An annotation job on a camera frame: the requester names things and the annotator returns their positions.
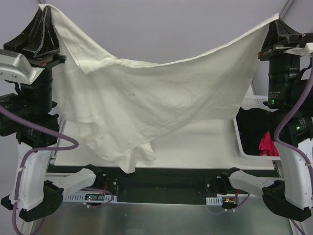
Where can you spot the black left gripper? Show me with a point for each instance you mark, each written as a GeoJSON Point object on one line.
{"type": "Point", "coordinates": [45, 60]}

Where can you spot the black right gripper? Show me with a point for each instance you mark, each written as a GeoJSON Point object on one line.
{"type": "Point", "coordinates": [279, 50]}

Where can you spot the cream white t shirt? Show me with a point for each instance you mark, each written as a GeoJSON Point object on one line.
{"type": "Point", "coordinates": [120, 106]}

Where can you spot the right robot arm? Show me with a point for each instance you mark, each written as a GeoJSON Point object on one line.
{"type": "Point", "coordinates": [290, 97]}

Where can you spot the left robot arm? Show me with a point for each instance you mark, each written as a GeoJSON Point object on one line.
{"type": "Point", "coordinates": [26, 113]}

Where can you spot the white plastic laundry basket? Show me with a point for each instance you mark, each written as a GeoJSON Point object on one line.
{"type": "Point", "coordinates": [256, 101]}

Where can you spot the black garment in basket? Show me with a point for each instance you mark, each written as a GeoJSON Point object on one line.
{"type": "Point", "coordinates": [252, 125]}

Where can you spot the pink garment in basket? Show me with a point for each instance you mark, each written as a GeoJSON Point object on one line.
{"type": "Point", "coordinates": [267, 146]}

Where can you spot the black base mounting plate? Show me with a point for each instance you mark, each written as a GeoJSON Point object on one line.
{"type": "Point", "coordinates": [163, 185]}

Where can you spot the right aluminium frame post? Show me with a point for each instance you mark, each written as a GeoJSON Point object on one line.
{"type": "Point", "coordinates": [286, 8]}

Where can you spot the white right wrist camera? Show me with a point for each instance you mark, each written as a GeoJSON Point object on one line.
{"type": "Point", "coordinates": [307, 50]}

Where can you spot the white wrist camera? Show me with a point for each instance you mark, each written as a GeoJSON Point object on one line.
{"type": "Point", "coordinates": [307, 50]}
{"type": "Point", "coordinates": [15, 67]}

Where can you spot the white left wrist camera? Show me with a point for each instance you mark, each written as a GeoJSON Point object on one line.
{"type": "Point", "coordinates": [15, 67]}

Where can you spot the left white cable duct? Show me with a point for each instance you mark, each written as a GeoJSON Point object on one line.
{"type": "Point", "coordinates": [87, 197]}

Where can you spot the white cable duct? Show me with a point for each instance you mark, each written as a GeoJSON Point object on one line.
{"type": "Point", "coordinates": [214, 201]}
{"type": "Point", "coordinates": [87, 197]}

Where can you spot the right white cable duct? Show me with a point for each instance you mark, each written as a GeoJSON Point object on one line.
{"type": "Point", "coordinates": [214, 201]}

